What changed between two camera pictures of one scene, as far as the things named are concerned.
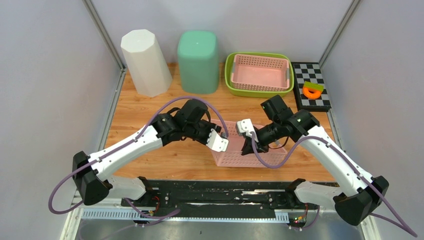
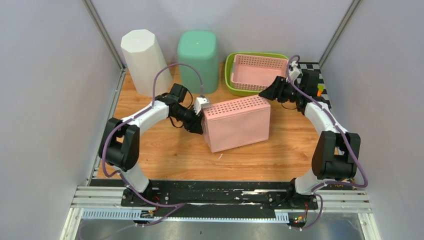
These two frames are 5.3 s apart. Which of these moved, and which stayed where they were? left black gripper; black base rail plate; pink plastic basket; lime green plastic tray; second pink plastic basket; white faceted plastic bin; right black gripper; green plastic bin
Moved: right black gripper; pink plastic basket; left black gripper
Stayed: black base rail plate; white faceted plastic bin; lime green plastic tray; second pink plastic basket; green plastic bin
